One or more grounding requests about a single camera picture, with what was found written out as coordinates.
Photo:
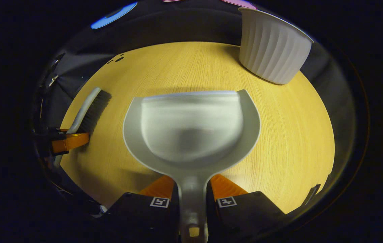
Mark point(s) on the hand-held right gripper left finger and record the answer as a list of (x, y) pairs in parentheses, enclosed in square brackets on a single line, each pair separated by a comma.
[(141, 216)]

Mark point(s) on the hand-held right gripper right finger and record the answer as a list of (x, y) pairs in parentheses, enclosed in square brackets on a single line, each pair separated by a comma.
[(245, 212)]

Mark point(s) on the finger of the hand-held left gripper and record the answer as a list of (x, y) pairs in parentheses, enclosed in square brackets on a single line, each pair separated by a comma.
[(71, 141)]

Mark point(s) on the small white broom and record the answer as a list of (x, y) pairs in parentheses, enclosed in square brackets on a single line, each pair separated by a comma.
[(88, 108)]

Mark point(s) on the white dustpan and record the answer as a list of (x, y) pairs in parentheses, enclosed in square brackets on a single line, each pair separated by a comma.
[(191, 135)]

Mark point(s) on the white ribbed garbage bin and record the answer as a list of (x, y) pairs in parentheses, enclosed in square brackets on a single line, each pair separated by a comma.
[(272, 47)]

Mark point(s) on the wooden desktop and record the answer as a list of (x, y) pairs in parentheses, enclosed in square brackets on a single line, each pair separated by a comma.
[(296, 135)]

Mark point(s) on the white clip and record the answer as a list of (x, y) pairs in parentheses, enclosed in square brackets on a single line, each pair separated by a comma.
[(53, 80)]

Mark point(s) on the black backdrop cloth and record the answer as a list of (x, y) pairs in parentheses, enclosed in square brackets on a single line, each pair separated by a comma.
[(86, 40)]

